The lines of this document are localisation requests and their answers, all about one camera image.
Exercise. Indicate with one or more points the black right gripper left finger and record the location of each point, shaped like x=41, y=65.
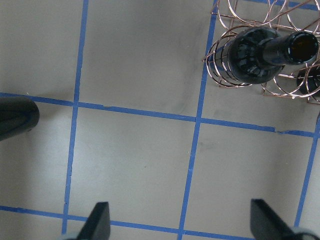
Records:
x=97, y=225

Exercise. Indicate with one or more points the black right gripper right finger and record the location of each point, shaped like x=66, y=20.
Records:
x=265, y=224

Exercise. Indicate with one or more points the dark wine bottle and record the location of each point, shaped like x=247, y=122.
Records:
x=18, y=114
x=313, y=80

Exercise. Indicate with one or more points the dark wine bottle in basket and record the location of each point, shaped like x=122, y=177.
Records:
x=313, y=80

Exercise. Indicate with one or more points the copper wire bottle basket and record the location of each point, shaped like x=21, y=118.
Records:
x=286, y=17

